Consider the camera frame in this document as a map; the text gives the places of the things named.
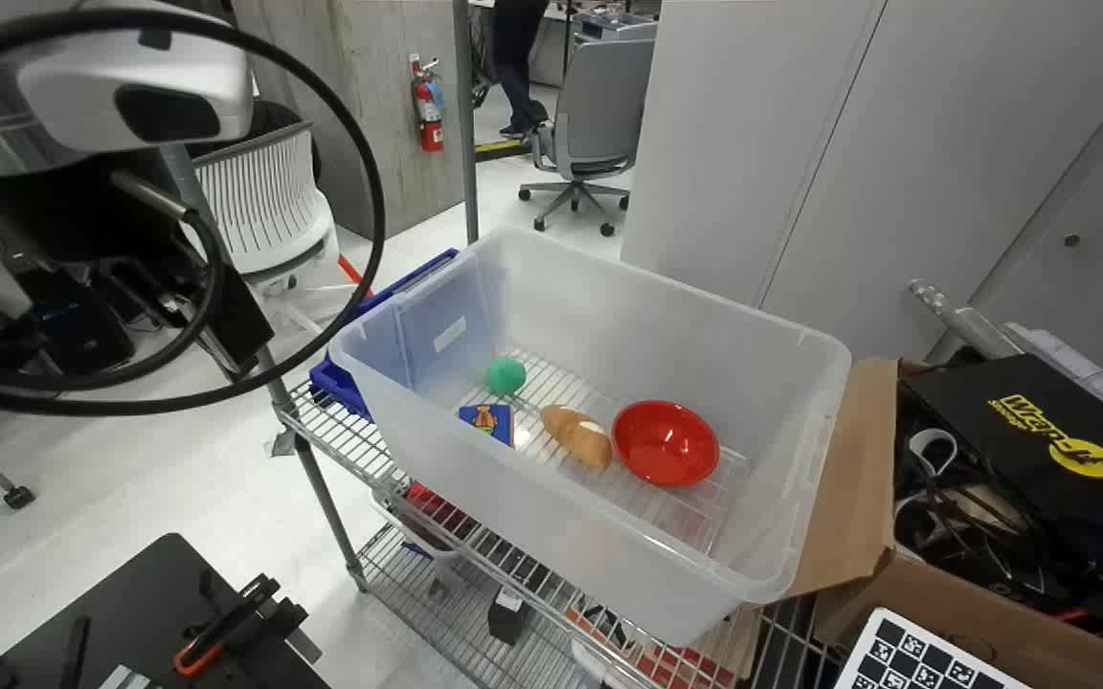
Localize red bowl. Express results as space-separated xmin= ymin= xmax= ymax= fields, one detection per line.
xmin=607 ymin=400 xmax=722 ymax=493

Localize clear plastic bin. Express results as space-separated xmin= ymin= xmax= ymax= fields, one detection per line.
xmin=325 ymin=227 xmax=857 ymax=647

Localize green ball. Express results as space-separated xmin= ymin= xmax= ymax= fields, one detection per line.
xmin=482 ymin=356 xmax=528 ymax=400

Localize orange toy bread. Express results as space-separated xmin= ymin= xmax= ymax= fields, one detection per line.
xmin=540 ymin=401 xmax=615 ymax=472

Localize red packets on shelf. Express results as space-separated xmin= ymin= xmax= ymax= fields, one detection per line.
xmin=400 ymin=477 xmax=482 ymax=537

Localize blue plastic tray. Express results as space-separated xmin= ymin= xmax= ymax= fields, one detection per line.
xmin=307 ymin=245 xmax=462 ymax=421

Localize gray office chair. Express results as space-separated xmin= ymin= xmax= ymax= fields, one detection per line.
xmin=518 ymin=8 xmax=657 ymax=240

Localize gray vertical metal pole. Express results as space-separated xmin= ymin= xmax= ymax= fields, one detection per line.
xmin=449 ymin=0 xmax=482 ymax=245

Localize red fire extinguisher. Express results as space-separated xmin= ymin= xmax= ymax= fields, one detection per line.
xmin=407 ymin=55 xmax=449 ymax=157

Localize person in dark clothes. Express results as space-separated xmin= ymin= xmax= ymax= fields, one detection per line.
xmin=482 ymin=0 xmax=559 ymax=143

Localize white mesh office chair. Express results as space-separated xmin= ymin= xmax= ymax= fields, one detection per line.
xmin=185 ymin=101 xmax=339 ymax=290

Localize brown cardboard box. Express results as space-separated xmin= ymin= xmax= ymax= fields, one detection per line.
xmin=714 ymin=356 xmax=1103 ymax=689

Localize white cabinet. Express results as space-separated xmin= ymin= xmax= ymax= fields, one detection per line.
xmin=615 ymin=0 xmax=1103 ymax=400

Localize clear plastic bottle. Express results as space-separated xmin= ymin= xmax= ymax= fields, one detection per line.
xmin=905 ymin=280 xmax=1027 ymax=366

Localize black white marker board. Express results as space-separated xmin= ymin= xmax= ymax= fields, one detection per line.
xmin=832 ymin=605 xmax=1032 ymax=689

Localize black flat case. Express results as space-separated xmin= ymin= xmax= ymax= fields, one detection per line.
xmin=0 ymin=532 xmax=334 ymax=689

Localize black bag yellow logo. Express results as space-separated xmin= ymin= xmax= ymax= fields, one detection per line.
xmin=910 ymin=354 xmax=1103 ymax=587

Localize metal wire shelf cart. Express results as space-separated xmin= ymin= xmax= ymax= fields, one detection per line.
xmin=263 ymin=366 xmax=834 ymax=689

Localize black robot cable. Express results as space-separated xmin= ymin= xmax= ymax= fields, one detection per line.
xmin=0 ymin=8 xmax=390 ymax=419

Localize black clamp orange handle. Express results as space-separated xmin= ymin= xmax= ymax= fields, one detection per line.
xmin=171 ymin=571 xmax=314 ymax=682

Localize black camera tripod equipment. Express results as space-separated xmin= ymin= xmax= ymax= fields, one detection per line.
xmin=0 ymin=169 xmax=143 ymax=514

